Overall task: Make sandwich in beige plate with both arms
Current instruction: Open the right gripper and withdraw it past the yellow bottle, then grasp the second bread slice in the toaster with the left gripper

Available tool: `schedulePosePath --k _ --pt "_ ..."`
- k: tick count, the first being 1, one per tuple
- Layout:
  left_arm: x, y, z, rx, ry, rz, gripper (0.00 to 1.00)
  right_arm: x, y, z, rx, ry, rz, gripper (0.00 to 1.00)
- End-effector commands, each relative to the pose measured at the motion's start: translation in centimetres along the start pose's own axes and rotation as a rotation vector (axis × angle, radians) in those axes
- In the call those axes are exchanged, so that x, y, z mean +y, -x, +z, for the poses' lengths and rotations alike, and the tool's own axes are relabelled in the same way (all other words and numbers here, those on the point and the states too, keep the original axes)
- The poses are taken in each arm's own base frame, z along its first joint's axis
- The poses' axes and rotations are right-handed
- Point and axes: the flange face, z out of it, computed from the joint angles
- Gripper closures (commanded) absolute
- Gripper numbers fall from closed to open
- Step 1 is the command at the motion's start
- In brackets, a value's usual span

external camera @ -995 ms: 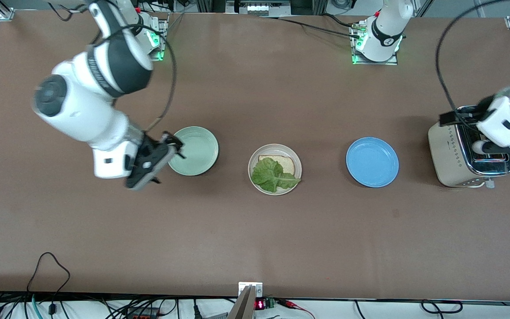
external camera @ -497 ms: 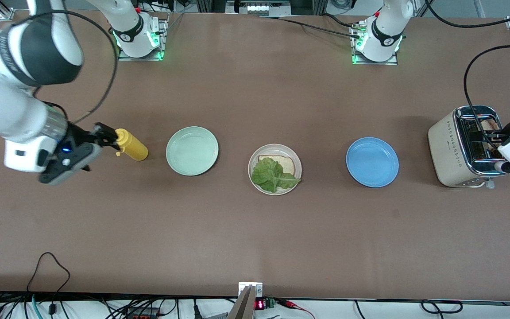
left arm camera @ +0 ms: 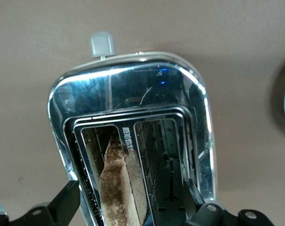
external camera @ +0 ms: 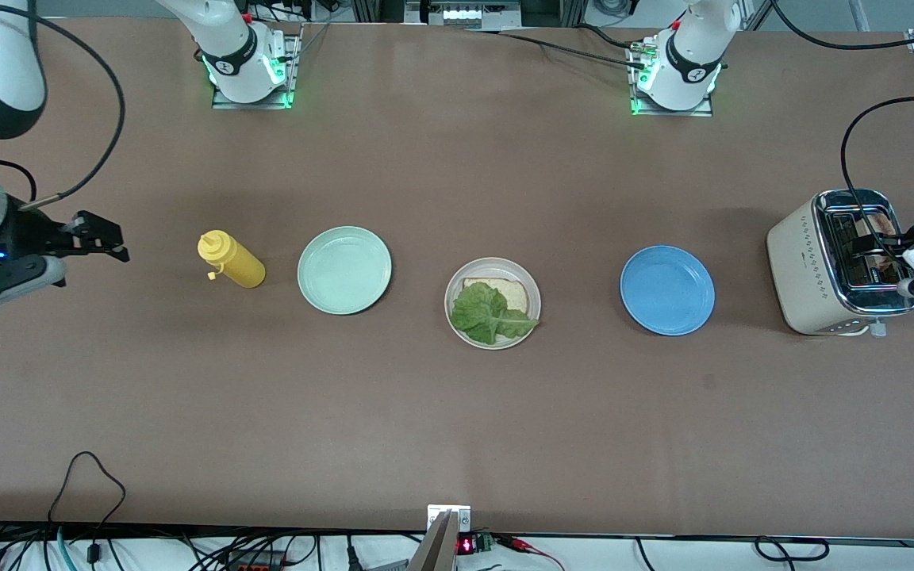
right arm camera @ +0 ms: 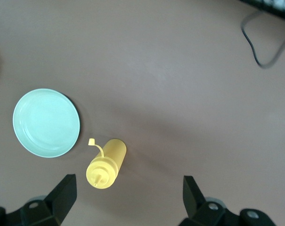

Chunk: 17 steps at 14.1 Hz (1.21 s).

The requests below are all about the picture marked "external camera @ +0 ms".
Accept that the short black table cable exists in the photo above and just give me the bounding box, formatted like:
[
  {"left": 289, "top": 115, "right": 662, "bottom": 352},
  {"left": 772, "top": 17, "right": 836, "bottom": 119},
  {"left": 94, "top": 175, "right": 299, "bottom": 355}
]
[{"left": 574, "top": 22, "right": 648, "bottom": 52}]

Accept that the mint green plate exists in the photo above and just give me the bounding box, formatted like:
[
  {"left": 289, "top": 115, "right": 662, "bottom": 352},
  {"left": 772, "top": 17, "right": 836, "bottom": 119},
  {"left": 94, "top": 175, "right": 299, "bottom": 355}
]
[{"left": 297, "top": 226, "right": 393, "bottom": 316}]

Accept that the coiled black cable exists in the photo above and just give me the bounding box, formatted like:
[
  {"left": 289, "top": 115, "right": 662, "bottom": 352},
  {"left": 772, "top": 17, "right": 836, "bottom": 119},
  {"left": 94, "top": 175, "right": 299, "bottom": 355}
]
[{"left": 753, "top": 536, "right": 832, "bottom": 563}]

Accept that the blue plate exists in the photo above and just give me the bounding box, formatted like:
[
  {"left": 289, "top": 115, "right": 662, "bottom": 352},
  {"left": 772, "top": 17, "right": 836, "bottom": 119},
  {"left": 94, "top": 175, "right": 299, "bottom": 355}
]
[{"left": 620, "top": 245, "right": 716, "bottom": 336}]

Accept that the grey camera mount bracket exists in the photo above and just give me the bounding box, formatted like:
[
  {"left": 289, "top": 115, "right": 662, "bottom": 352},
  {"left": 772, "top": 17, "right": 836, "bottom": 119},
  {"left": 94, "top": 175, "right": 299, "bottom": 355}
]
[{"left": 409, "top": 504, "right": 474, "bottom": 571}]

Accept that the teal cable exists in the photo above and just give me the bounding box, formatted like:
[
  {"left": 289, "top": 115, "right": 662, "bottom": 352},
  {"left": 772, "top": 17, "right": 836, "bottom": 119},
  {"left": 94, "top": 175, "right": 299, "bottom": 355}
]
[{"left": 55, "top": 527, "right": 79, "bottom": 571}]

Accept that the looped thin black cable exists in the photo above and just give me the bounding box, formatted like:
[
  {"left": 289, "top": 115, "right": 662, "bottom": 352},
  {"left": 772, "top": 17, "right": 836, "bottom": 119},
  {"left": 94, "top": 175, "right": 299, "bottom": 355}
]
[{"left": 46, "top": 450, "right": 127, "bottom": 528}]

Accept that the long black table cable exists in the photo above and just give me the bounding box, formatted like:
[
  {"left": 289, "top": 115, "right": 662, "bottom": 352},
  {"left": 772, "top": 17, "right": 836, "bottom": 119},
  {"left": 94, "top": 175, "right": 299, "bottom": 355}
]
[{"left": 463, "top": 28, "right": 648, "bottom": 71}]

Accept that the white power strip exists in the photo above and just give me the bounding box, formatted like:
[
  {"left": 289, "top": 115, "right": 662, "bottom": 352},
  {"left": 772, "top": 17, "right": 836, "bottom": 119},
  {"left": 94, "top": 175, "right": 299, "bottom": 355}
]
[{"left": 405, "top": 0, "right": 523, "bottom": 31}]

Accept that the beige metal toaster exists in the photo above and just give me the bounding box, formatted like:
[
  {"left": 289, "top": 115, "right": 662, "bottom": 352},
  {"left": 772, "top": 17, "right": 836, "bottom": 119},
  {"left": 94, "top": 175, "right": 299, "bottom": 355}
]
[{"left": 766, "top": 188, "right": 914, "bottom": 338}]

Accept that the red clip lead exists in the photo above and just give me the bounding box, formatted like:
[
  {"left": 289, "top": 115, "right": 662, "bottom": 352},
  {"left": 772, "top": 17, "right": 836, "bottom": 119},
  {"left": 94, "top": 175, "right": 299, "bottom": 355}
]
[{"left": 497, "top": 534, "right": 567, "bottom": 571}]

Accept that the green lettuce leaf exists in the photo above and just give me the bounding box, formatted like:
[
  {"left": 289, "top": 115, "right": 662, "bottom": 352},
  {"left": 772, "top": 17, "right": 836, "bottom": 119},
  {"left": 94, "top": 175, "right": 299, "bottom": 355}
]
[{"left": 450, "top": 282, "right": 540, "bottom": 346}]

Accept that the beige plate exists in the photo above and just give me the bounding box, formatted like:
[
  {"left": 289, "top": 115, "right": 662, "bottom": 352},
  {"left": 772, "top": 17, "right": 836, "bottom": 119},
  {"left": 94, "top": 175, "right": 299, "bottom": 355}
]
[{"left": 444, "top": 257, "right": 542, "bottom": 351}]

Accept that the yellow squeeze sauce bottle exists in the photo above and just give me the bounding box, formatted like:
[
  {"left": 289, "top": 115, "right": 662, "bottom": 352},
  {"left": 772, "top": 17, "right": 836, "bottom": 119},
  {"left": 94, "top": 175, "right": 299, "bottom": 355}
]
[{"left": 198, "top": 230, "right": 267, "bottom": 289}]

